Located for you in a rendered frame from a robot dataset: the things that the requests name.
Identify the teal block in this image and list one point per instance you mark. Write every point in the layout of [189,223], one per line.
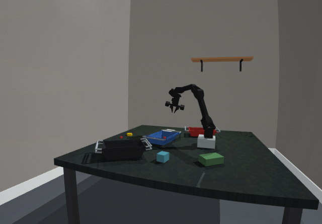
[162,157]

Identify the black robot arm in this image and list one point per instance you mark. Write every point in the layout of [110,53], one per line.
[206,121]

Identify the green rectangular block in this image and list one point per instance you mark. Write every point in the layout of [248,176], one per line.
[211,159]

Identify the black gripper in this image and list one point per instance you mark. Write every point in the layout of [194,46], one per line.
[175,103]

